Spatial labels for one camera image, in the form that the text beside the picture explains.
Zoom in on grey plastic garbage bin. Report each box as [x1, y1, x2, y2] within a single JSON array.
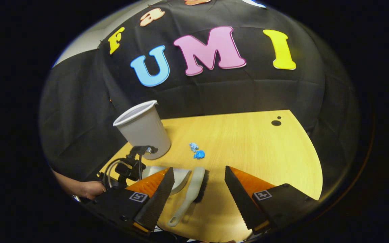
[[113, 100, 172, 160]]

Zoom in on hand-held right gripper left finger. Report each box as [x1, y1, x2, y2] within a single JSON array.
[[92, 167, 175, 234]]

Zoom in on small grey broom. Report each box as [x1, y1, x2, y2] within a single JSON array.
[[167, 167, 209, 227]]

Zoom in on grey plastic dustpan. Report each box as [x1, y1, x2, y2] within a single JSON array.
[[140, 165, 192, 196]]

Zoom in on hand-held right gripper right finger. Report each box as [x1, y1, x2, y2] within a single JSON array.
[[224, 165, 318, 236]]

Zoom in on black backdrop cloth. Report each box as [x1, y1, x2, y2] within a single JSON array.
[[39, 0, 360, 203]]

